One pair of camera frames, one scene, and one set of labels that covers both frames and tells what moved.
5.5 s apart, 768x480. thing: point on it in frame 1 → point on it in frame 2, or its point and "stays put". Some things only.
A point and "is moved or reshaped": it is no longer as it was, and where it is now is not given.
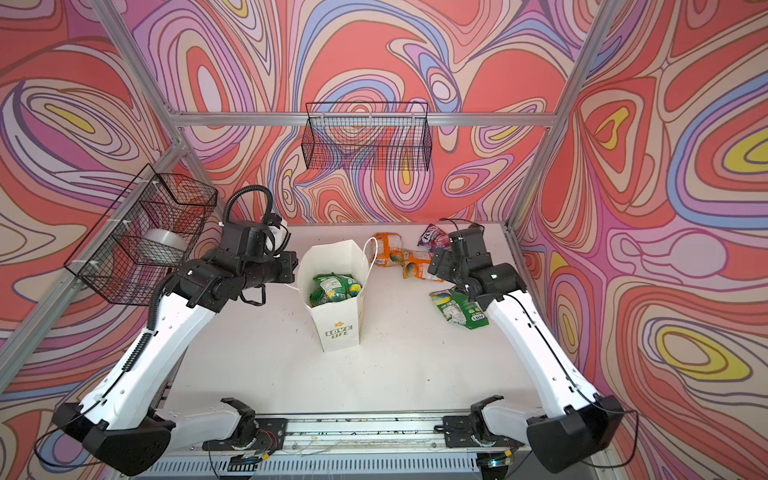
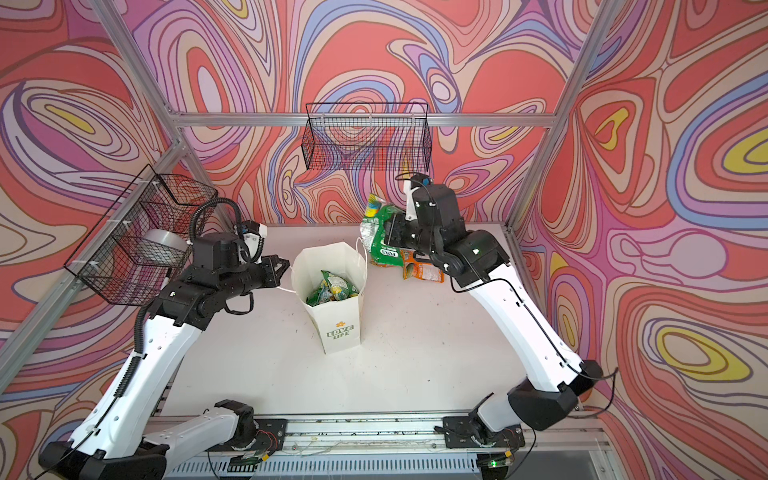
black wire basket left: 153,230 stays put
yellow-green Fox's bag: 332,287 is moved or reshaped
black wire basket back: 367,136 stays put
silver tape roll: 167,238 stays put
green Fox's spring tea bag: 456,307 → 373,231
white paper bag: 332,277 stays put
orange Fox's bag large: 416,264 stays put
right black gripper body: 449,269 → 403,233
